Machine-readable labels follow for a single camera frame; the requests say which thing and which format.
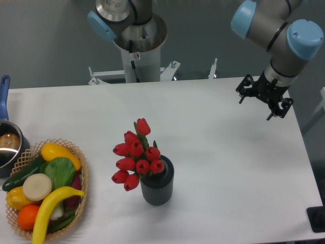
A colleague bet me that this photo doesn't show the white frame at right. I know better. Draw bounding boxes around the white frame at right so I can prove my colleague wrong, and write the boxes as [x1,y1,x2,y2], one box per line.
[301,87,325,135]

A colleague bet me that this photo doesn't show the white round radish slice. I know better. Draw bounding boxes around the white round radish slice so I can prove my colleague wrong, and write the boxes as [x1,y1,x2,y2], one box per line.
[22,173,52,201]

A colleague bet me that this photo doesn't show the purple sweet potato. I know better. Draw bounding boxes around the purple sweet potato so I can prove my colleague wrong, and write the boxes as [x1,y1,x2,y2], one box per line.
[63,172,83,209]

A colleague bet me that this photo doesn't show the orange fruit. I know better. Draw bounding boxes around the orange fruit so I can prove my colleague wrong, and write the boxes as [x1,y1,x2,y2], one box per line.
[17,204,40,231]

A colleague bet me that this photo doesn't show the black device table edge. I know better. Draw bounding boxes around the black device table edge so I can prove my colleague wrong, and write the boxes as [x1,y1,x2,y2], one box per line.
[306,206,324,233]

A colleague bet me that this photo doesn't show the blue handled saucepan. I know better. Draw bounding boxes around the blue handled saucepan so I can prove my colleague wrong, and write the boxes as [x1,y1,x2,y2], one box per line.
[1,75,30,178]

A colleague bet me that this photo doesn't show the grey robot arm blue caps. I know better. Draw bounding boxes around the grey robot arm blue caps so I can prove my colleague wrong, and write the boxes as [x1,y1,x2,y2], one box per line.
[231,1,324,119]

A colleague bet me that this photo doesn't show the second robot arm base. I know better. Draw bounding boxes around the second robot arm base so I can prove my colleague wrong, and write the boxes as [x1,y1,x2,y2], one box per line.
[87,1,167,53]

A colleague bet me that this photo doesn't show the woven wicker basket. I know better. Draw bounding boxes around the woven wicker basket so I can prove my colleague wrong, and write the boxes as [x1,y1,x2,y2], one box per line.
[6,138,88,240]

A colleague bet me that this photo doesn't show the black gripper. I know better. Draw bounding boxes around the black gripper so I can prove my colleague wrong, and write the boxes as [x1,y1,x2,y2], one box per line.
[236,70,294,120]

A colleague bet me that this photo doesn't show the green leafy bok choy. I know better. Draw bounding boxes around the green leafy bok choy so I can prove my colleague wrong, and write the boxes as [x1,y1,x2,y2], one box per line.
[38,157,76,221]

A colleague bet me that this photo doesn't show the dark green cucumber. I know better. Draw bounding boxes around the dark green cucumber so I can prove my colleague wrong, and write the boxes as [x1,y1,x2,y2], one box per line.
[2,155,46,192]

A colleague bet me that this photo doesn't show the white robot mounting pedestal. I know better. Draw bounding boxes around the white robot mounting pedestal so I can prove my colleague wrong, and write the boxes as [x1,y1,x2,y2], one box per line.
[88,47,218,85]

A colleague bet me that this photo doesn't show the long yellow curved squash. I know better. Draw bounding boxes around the long yellow curved squash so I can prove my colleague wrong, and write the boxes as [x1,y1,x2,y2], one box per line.
[31,186,85,244]

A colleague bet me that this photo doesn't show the red tulip bouquet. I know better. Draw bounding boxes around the red tulip bouquet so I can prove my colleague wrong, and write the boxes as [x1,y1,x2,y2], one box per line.
[111,118,166,192]

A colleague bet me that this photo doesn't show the dark ribbed vase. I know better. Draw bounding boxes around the dark ribbed vase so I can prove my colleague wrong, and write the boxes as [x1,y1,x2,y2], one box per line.
[140,155,175,206]

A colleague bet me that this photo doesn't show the yellow squash top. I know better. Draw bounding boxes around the yellow squash top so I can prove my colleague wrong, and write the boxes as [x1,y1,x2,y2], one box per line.
[41,143,81,171]

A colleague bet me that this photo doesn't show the yellow bell pepper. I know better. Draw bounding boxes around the yellow bell pepper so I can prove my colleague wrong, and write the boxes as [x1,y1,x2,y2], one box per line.
[7,186,34,210]

